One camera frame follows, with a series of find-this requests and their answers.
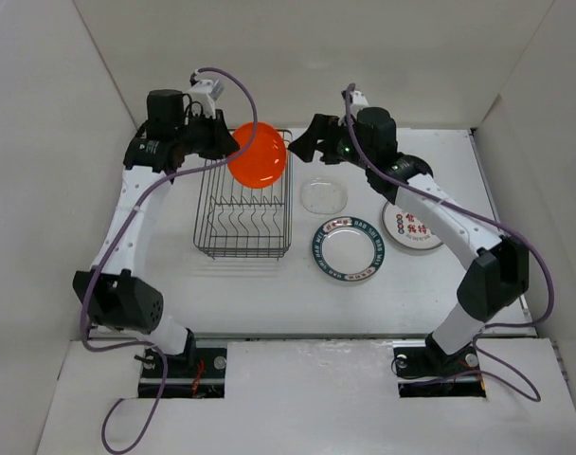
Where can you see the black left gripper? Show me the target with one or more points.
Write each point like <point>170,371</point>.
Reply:
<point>224,144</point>

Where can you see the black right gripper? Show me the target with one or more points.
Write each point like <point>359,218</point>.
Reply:
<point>325,128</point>

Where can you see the orange plastic plate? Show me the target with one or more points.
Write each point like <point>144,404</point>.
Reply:
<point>264,162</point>

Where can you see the clear glass plate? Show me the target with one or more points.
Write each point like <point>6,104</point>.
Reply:
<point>322,196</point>

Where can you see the white plate green lettered rim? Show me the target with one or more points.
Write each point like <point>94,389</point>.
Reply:
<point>348,249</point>

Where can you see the white plate red characters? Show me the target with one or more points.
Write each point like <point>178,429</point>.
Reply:
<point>408,231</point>

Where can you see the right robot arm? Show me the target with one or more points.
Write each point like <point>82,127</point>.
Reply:
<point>496,266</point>

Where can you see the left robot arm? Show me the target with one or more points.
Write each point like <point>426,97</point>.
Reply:
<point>112,291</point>

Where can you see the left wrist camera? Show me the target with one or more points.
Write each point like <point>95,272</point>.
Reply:
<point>207,92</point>

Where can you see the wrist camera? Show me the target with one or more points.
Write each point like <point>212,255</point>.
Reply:
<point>207,92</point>
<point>358,102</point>

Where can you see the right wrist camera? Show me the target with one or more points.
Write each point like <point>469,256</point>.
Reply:
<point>358,102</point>

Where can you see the grey wire dish rack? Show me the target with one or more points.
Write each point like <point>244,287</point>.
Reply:
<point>234,221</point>

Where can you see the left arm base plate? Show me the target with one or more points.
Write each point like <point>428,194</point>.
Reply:
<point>203,379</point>

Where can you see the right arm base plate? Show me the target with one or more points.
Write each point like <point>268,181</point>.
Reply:
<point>421,377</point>

